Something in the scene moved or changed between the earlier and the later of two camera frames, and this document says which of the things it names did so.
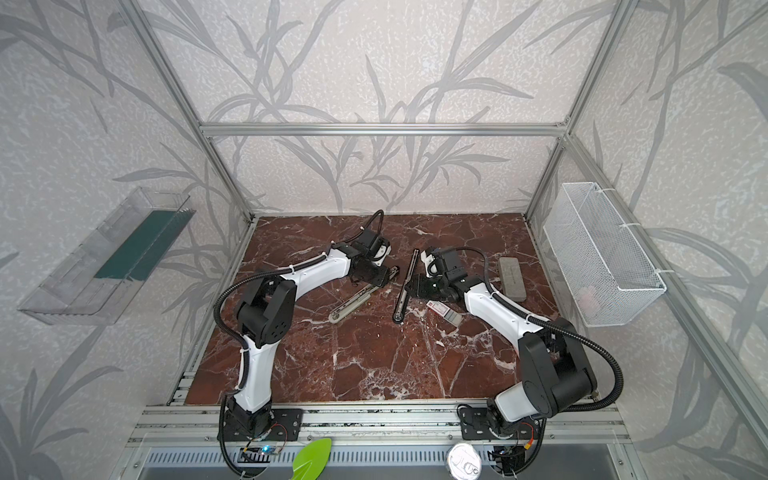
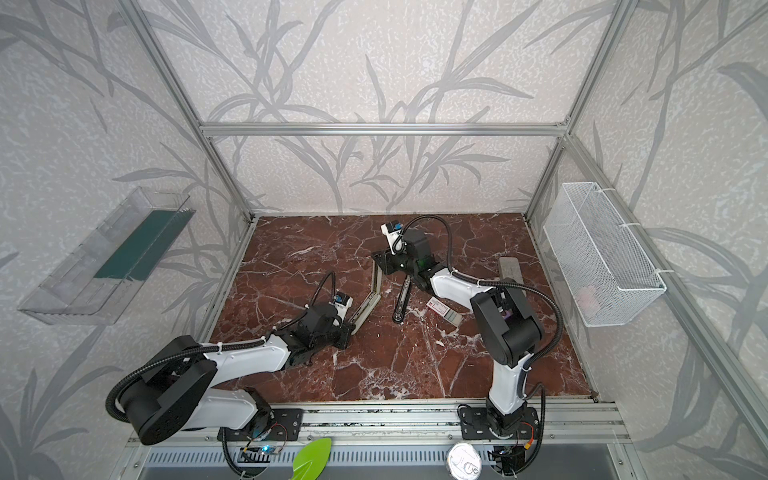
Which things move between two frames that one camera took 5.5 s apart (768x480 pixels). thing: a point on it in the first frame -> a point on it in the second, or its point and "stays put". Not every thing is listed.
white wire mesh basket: (611, 278) stays put
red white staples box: (451, 316) stays put
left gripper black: (380, 274) -> (345, 330)
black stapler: (399, 311) stays put
